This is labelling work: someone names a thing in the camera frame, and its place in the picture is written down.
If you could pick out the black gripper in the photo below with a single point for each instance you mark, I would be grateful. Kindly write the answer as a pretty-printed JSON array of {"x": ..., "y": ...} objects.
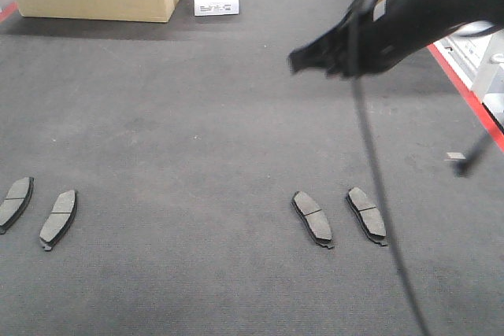
[{"x": 372, "y": 37}]

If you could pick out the dark brake pad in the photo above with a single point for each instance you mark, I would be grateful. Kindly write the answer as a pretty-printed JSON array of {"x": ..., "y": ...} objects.
[
  {"x": 15, "y": 202},
  {"x": 314, "y": 218},
  {"x": 59, "y": 220},
  {"x": 368, "y": 215}
]

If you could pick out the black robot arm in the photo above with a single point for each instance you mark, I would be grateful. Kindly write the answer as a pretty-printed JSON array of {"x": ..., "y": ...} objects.
[{"x": 447, "y": 16}]

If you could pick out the black conveyor belt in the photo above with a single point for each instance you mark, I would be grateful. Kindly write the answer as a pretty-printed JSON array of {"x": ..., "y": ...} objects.
[{"x": 185, "y": 155}]

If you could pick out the white right side panel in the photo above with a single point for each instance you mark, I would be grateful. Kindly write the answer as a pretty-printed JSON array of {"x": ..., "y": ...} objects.
[{"x": 475, "y": 53}]

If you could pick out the red conveyor frame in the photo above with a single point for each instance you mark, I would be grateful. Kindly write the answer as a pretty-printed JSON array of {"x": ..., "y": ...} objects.
[{"x": 108, "y": 30}]

